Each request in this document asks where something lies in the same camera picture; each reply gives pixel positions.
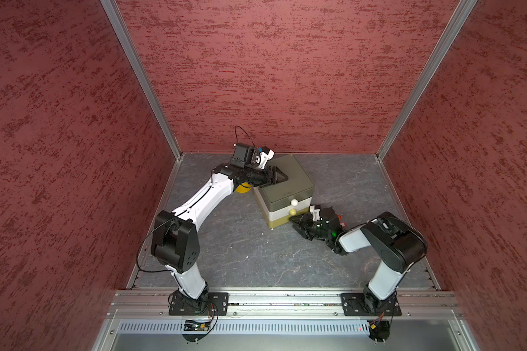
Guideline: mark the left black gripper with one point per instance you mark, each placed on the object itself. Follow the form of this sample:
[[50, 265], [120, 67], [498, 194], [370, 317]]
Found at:
[[272, 177]]

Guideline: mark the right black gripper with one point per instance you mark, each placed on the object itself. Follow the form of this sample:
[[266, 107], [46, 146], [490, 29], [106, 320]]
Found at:
[[304, 219]]

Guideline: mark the white drawer yellow knob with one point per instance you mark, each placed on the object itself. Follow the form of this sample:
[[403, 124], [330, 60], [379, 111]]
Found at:
[[286, 212]]

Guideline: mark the olive green drawer cabinet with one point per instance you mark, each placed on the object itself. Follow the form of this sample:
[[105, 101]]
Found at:
[[295, 184]]

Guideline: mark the silver key red tag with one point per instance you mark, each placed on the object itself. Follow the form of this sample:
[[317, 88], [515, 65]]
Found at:
[[341, 219]]

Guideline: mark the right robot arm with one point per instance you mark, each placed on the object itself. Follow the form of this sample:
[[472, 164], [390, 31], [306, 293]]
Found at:
[[399, 246]]

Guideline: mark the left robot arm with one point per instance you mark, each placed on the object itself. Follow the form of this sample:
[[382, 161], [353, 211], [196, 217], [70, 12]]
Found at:
[[175, 239]]

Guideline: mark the yellow pen cup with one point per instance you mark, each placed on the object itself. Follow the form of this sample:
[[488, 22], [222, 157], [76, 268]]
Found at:
[[243, 188]]

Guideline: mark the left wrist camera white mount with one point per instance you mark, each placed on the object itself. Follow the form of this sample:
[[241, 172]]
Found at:
[[265, 154]]

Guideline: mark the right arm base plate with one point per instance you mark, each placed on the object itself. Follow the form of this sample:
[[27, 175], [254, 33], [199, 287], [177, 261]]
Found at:
[[367, 305]]

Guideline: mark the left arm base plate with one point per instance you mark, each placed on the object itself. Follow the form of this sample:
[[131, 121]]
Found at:
[[198, 303]]

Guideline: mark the aluminium front rail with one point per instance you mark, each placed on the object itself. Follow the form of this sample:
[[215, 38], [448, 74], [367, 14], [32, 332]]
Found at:
[[295, 303]]

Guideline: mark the left aluminium corner post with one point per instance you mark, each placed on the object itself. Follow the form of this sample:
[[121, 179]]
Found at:
[[117, 22]]

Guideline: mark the aluminium corner post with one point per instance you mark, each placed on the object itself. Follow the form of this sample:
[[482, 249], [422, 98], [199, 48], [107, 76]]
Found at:
[[117, 22], [444, 43]]

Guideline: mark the right aluminium corner post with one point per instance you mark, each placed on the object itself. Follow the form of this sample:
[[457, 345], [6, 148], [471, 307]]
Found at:
[[444, 43]]

